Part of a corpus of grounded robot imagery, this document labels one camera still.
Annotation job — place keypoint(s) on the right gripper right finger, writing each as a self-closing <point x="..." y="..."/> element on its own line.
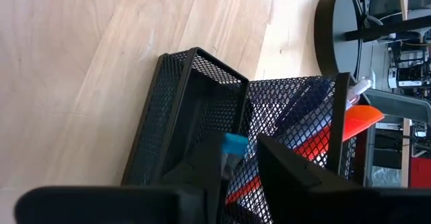
<point x="296" y="190"/>

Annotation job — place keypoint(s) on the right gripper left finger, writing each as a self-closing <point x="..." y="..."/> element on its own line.
<point x="188" y="200"/>

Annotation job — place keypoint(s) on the orange highlighter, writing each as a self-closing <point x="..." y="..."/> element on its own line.
<point x="360" y="118"/>

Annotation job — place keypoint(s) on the black mesh desk organizer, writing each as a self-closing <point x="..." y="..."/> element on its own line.
<point x="168" y="116"/>

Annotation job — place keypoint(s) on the blue office chair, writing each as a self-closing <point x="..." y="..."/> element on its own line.
<point x="397" y="105"/>

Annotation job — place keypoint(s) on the red cart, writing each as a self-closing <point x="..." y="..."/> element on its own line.
<point x="421" y="172"/>

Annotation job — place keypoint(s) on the black round stand base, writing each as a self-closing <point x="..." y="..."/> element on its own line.
<point x="336" y="32"/>

